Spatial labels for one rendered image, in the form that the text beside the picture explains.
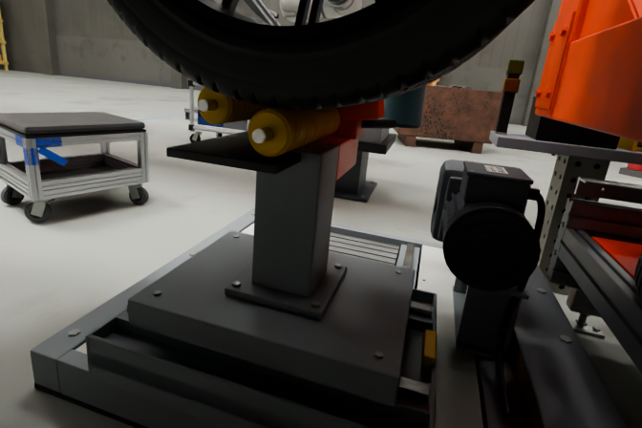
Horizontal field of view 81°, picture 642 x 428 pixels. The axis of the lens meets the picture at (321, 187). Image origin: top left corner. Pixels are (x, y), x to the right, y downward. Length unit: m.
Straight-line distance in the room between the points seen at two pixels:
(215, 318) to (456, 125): 3.49
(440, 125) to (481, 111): 0.38
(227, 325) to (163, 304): 0.11
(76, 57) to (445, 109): 11.06
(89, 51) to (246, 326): 12.41
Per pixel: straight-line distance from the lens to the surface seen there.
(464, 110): 3.88
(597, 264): 0.91
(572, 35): 0.99
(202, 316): 0.59
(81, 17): 13.00
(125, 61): 11.99
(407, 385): 0.58
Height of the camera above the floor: 0.56
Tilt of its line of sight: 16 degrees down
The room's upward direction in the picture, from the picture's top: 5 degrees clockwise
